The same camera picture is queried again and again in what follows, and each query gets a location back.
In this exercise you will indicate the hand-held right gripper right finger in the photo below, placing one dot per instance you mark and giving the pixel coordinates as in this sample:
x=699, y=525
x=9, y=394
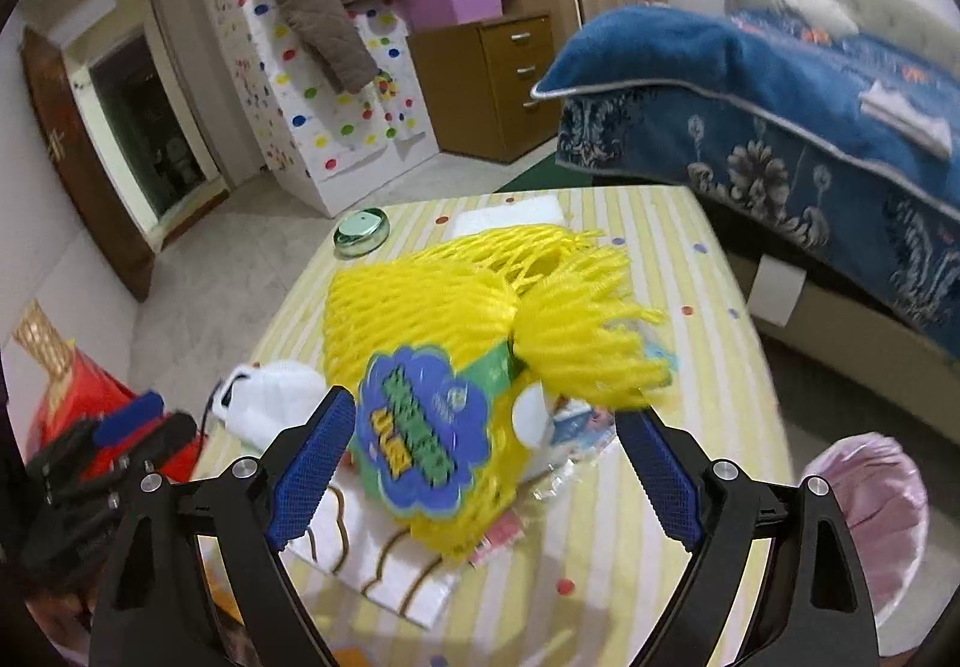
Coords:
x=664, y=479

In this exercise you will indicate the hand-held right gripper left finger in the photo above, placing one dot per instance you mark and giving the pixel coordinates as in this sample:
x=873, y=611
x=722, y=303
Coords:
x=315, y=464

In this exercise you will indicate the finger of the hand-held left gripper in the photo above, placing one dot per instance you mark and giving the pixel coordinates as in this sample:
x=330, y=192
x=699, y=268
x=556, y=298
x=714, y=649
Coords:
x=67, y=517
x=127, y=418

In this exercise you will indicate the clear pink printed packet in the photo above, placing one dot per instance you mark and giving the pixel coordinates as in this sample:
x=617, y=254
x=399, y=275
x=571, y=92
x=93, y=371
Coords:
x=585, y=427

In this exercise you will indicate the yellow foam fruit net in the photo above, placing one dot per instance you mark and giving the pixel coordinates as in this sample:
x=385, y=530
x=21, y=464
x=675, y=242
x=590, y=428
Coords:
x=420, y=307

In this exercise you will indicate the red plastic chair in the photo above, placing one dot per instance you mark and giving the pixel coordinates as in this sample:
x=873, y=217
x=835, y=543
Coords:
x=90, y=389

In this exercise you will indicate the white device with black screen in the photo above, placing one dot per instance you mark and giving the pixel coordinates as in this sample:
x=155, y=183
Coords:
x=277, y=397

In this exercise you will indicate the gold patterned object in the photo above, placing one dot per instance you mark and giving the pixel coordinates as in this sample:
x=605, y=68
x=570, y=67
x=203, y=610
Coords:
x=41, y=344

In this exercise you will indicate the yellow striped dotted tablecloth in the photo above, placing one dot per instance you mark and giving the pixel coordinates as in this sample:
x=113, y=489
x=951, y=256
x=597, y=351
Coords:
x=690, y=367

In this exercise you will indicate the white paper with brown lines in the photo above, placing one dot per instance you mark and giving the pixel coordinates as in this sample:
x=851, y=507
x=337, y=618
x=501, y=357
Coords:
x=390, y=577

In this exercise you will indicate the white paper tag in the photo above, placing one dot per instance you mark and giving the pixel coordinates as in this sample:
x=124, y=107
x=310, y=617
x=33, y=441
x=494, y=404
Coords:
x=778, y=292

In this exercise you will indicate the green round tin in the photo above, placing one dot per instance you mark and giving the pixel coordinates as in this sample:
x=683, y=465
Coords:
x=360, y=232

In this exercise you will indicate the brown wooden door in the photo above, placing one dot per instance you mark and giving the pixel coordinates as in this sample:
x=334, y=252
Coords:
x=82, y=172

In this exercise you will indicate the white foam block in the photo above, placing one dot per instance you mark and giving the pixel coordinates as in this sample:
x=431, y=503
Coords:
x=517, y=213

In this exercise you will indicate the green floor mat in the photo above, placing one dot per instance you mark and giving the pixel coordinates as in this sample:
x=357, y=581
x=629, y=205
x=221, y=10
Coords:
x=547, y=175

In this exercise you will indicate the white cabinet with coloured dots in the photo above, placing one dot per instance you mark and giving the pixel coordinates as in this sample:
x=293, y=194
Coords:
x=330, y=134

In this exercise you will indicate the bed with blue blanket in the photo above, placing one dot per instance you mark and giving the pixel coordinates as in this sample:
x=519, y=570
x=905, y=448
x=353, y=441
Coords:
x=750, y=112

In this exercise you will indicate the wooden drawer cabinet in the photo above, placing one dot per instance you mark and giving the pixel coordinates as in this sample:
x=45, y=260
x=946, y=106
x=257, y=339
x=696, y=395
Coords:
x=480, y=89

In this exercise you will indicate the white booklet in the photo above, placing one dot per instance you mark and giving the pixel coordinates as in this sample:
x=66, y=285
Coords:
x=904, y=115

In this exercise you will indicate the white pillow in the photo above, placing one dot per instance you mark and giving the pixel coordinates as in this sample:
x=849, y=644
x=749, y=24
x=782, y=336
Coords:
x=817, y=10

